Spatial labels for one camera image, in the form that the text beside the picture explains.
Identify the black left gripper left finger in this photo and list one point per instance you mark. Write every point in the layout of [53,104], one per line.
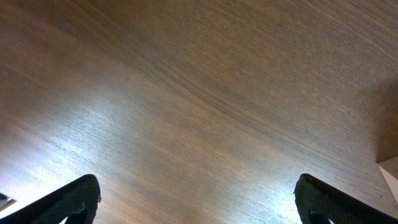
[76,202]

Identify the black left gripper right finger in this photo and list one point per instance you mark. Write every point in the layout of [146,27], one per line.
[318,202]

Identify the brown cardboard box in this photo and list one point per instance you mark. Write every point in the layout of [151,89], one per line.
[389,169]

